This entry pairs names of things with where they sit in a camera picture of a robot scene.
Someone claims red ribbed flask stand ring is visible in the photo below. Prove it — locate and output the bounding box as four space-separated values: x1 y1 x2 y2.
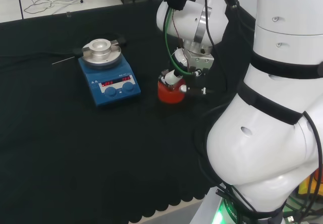
157 74 187 105

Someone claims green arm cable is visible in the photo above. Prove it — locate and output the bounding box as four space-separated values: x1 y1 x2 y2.
164 0 194 76

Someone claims thin metal probe rod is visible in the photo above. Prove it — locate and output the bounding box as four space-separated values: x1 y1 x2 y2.
51 56 76 65

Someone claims black bench cloth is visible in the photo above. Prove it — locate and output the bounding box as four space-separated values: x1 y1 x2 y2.
0 0 255 224

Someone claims heater with blue base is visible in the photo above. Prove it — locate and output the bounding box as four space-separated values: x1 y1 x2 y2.
72 37 142 108

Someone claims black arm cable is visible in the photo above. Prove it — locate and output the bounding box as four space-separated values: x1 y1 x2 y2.
301 110 323 209

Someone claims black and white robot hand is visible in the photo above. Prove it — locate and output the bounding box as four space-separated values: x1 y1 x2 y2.
160 47 215 96

